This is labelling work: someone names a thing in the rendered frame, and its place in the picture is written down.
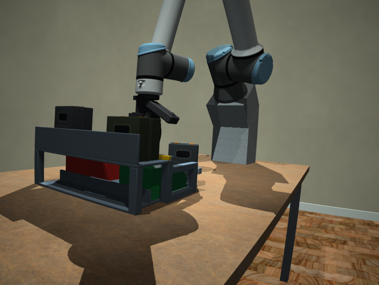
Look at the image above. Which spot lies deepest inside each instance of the olive green case with orange latches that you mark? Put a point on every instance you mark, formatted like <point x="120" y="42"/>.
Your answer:
<point x="147" y="127"/>

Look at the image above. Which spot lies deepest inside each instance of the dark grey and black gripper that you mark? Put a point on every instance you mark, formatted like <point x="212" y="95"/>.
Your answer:
<point x="141" y="109"/>

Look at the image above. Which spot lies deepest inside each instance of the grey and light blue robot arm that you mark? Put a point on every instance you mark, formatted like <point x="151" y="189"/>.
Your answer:
<point x="230" y="67"/>

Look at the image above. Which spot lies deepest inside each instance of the yellow flat bar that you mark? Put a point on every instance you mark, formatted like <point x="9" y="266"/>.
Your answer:
<point x="165" y="157"/>

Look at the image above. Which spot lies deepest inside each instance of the green open bin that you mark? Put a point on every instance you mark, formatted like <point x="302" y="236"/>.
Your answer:
<point x="152" y="179"/>

